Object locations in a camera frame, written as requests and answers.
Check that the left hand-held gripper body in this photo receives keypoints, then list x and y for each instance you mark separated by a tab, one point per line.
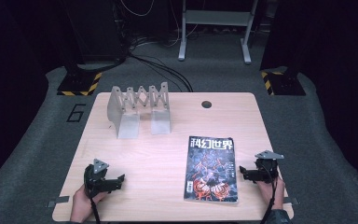
94	182

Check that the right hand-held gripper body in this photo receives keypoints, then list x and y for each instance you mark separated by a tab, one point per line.
266	169

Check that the dark illustrated magazine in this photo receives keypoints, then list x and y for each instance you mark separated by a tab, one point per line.
211	168

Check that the silver expandable metal book rack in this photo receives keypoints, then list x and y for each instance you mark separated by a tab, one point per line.
129	124

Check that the person's right hand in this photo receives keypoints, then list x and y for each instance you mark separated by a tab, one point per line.
268	193

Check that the person's left hand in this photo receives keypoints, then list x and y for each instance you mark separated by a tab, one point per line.
84	205

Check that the black hazard-striped stand base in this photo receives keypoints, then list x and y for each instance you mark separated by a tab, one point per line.
284	84
79	84

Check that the grey metal table bracket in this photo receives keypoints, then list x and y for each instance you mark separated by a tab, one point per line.
292	201
57	201

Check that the white metal desk frame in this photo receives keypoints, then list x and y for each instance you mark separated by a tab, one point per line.
217	18

